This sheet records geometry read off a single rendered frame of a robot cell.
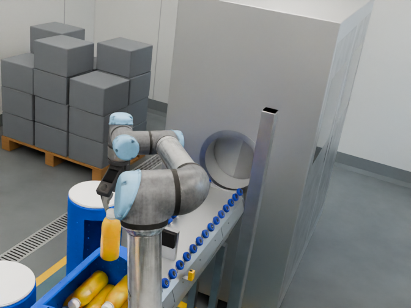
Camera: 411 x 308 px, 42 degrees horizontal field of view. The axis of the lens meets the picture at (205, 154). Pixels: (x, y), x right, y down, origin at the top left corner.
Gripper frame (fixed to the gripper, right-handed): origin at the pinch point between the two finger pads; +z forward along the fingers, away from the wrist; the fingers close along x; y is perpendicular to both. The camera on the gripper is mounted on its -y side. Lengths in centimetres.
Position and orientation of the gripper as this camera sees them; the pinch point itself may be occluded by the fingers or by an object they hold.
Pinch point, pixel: (112, 212)
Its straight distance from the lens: 188.2
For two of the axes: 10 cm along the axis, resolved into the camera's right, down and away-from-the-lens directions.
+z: -1.2, 9.1, 4.0
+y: 3.8, -3.3, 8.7
